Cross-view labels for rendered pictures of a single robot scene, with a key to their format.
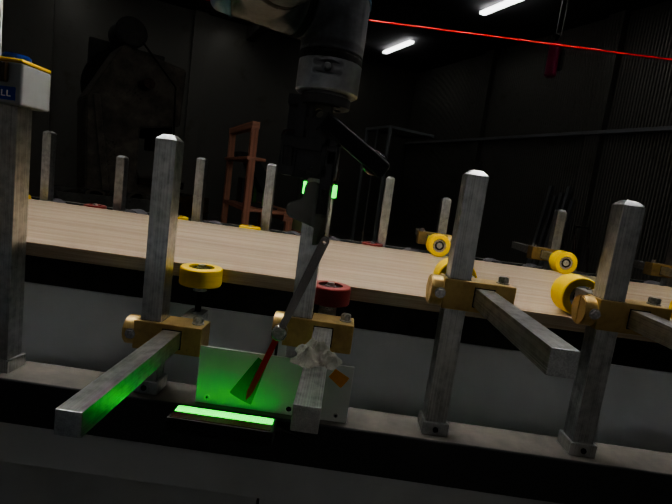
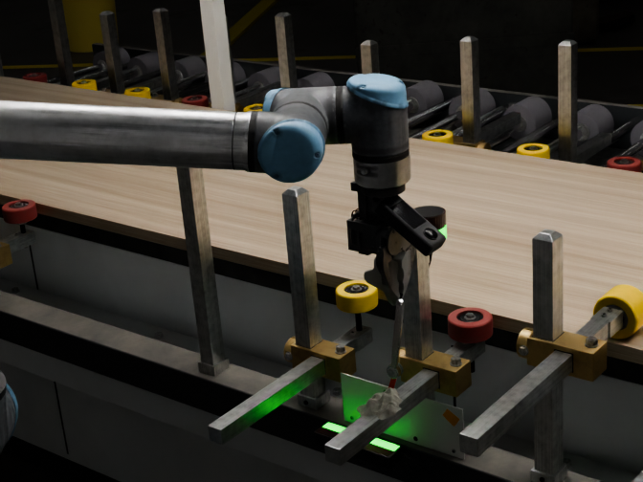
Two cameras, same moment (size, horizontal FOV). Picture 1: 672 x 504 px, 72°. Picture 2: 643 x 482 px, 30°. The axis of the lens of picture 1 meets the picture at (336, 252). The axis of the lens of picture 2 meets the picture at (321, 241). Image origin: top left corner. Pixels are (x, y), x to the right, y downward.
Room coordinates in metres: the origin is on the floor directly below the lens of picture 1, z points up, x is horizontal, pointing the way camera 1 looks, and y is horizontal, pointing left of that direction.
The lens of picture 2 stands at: (-0.78, -0.99, 1.86)
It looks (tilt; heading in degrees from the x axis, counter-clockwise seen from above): 22 degrees down; 39
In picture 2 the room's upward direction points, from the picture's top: 5 degrees counter-clockwise
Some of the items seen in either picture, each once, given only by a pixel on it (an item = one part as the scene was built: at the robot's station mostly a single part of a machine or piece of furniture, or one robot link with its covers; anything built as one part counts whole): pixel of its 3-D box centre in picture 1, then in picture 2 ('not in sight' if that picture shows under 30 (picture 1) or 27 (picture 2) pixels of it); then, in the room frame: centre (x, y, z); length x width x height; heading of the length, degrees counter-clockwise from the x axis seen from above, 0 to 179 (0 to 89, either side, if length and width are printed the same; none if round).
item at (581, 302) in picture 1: (618, 314); not in sight; (0.76, -0.48, 0.94); 0.14 x 0.06 x 0.05; 89
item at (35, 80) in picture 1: (15, 86); not in sight; (0.77, 0.55, 1.18); 0.07 x 0.07 x 0.08; 89
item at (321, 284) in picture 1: (327, 311); (471, 342); (0.87, 0.00, 0.85); 0.08 x 0.08 x 0.11
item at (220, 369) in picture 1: (273, 384); (400, 415); (0.74, 0.07, 0.75); 0.26 x 0.01 x 0.10; 89
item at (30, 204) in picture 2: not in sight; (22, 225); (0.89, 1.25, 0.85); 0.08 x 0.08 x 0.11
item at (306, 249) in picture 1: (302, 308); (418, 348); (0.77, 0.04, 0.88); 0.04 x 0.04 x 0.48; 89
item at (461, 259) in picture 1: (451, 314); (548, 369); (0.76, -0.21, 0.91); 0.04 x 0.04 x 0.48; 89
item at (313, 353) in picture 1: (318, 349); (383, 400); (0.60, 0.01, 0.87); 0.09 x 0.07 x 0.02; 179
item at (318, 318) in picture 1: (313, 330); (432, 368); (0.77, 0.02, 0.84); 0.14 x 0.06 x 0.05; 89
